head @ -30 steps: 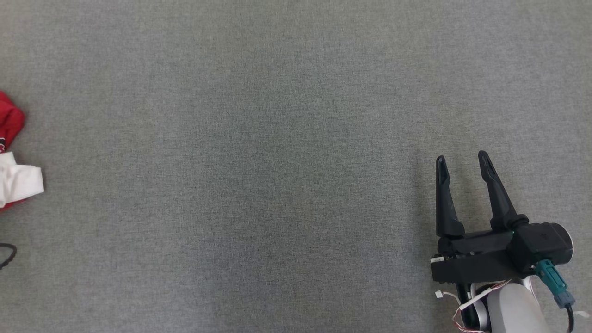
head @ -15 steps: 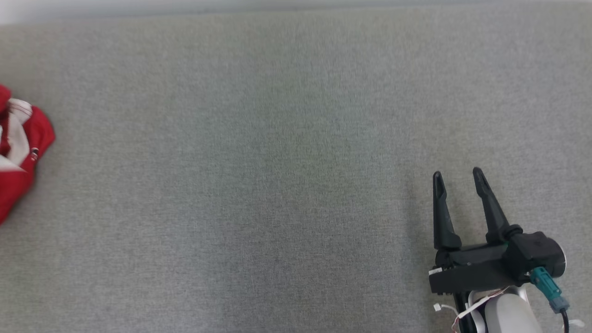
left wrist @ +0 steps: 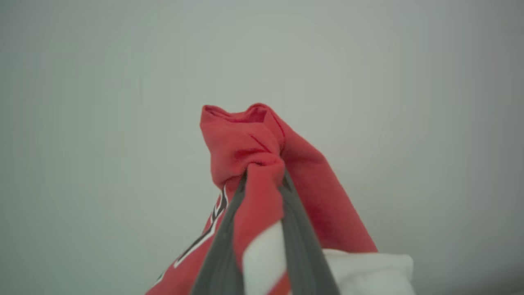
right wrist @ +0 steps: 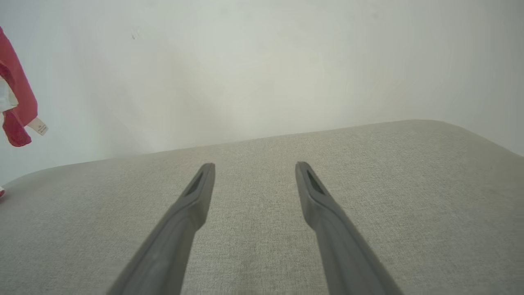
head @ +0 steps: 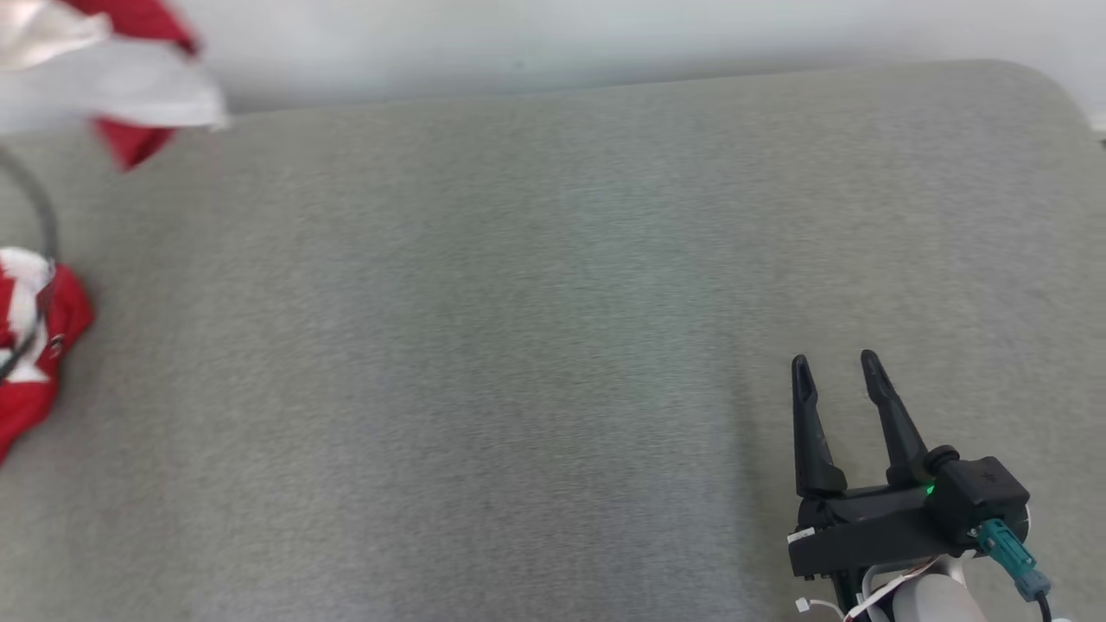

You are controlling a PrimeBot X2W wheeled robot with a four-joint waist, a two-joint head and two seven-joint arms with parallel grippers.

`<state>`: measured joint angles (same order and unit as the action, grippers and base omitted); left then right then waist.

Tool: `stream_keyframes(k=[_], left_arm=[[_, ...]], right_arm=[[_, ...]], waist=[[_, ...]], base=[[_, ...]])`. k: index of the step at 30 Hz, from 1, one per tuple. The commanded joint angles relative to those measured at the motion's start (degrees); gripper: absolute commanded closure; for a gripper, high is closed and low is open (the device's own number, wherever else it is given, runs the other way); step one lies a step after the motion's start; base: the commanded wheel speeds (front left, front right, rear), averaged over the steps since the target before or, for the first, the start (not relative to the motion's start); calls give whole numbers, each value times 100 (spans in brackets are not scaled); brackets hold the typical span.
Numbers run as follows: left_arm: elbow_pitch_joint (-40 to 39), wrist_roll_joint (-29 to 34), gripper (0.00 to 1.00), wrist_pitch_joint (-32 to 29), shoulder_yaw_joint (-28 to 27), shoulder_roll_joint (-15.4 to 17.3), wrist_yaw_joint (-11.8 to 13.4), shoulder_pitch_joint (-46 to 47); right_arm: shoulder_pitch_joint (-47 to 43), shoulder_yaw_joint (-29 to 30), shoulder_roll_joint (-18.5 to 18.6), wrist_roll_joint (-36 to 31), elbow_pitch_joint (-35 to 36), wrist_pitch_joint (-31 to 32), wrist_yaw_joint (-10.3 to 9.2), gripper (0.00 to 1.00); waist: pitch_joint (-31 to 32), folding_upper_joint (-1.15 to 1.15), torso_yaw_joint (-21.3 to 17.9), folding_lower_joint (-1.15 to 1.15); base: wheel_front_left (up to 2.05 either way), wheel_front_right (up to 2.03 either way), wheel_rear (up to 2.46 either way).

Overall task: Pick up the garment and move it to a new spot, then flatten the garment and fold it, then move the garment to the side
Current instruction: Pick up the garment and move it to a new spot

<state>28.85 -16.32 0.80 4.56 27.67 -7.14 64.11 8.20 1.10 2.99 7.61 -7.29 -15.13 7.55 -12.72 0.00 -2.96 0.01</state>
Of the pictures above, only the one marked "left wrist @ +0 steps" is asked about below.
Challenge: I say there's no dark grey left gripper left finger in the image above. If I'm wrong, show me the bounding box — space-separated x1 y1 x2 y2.
190 172 248 295

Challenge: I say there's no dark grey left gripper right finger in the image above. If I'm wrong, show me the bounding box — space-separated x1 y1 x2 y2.
278 170 340 295

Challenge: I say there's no red jersey with black lettering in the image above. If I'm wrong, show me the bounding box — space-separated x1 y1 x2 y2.
145 102 416 295

